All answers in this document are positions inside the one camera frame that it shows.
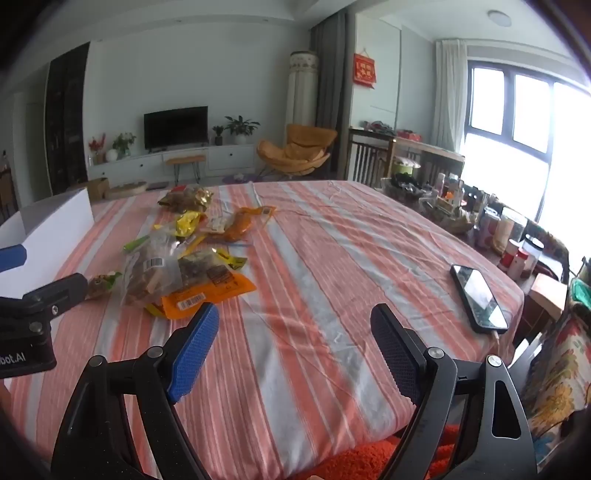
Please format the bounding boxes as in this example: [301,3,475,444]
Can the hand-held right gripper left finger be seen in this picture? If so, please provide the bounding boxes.
[51,302,221,480]

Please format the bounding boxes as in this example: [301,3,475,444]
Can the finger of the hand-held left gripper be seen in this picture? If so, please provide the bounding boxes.
[0,272,89,326]
[0,244,27,274]

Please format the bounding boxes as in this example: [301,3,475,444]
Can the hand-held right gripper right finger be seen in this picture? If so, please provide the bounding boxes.
[370,303,539,480]

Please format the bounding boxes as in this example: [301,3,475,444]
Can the small green snack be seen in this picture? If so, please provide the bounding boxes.
[88,271,123,301]

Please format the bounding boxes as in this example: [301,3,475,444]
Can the white board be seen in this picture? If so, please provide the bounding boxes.
[0,187,96,301]

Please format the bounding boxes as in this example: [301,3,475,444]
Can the orange snack packet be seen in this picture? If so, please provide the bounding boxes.
[147,272,257,320]

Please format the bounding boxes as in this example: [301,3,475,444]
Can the dark yellow-edged snack packet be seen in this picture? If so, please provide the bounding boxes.
[178,248,248,291]

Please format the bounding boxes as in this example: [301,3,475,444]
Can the green snack packet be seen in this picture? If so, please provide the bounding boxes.
[123,234,153,253]

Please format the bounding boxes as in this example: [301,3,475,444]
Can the clear barcode snack bag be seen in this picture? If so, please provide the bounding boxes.
[121,232,186,308]

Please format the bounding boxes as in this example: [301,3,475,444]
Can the yellow snack packet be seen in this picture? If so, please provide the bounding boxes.
[175,211,208,238]

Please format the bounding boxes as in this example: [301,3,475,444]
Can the clear bag of walnuts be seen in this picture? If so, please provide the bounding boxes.
[158,185,214,214]

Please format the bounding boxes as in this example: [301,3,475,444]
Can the black smartphone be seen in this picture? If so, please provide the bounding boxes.
[450,264,510,334]

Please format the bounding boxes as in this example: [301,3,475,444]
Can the orange fluffy rug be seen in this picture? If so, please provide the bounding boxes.
[291,424,462,480]

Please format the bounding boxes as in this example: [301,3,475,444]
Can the orange grey striped tablecloth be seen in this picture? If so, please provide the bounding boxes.
[9,180,525,480]

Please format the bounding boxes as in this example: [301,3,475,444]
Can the red flowers in vase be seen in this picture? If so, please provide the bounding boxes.
[88,134,107,165]

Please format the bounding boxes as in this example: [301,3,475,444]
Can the dark display cabinet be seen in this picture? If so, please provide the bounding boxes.
[45,44,91,196]

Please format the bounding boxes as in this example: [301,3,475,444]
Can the green plant in round vase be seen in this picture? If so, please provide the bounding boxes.
[105,132,137,162]

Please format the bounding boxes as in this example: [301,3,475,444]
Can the row of bottles and jars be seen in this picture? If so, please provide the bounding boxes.
[418,173,546,278]

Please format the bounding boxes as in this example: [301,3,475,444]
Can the floral chair cushion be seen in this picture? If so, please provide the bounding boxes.
[522,272,591,444]

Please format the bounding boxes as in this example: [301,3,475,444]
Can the basket of small things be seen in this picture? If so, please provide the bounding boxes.
[381,174,431,205]

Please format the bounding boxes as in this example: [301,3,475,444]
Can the wooden stool with metal legs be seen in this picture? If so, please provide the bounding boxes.
[165,154,207,186]

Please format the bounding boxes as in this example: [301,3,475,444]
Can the white tv cabinet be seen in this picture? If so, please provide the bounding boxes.
[88,144,259,184]

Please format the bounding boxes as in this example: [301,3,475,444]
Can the black television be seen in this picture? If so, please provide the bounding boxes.
[143,106,209,150]

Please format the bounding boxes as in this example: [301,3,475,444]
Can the wooden railed crib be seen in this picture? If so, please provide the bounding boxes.
[346,127,466,186]

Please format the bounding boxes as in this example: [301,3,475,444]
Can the orange lounge chair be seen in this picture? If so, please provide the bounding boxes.
[257,124,339,179]

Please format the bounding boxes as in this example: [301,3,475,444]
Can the leafy plant in white pot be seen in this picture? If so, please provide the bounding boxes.
[225,115,261,145]

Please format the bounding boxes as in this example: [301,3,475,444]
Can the white curtain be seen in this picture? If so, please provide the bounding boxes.
[434,39,471,154]

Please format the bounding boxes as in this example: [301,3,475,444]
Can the dark-framed window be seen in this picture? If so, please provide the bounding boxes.
[464,60,591,232]

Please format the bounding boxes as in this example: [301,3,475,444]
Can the covered standing air conditioner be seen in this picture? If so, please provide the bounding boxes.
[285,51,318,144]

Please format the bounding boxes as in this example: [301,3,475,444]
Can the grey curtain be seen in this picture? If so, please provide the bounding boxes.
[310,11,350,181]

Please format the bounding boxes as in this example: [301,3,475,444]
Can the red wall hanging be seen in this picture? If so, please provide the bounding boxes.
[353,48,378,89]

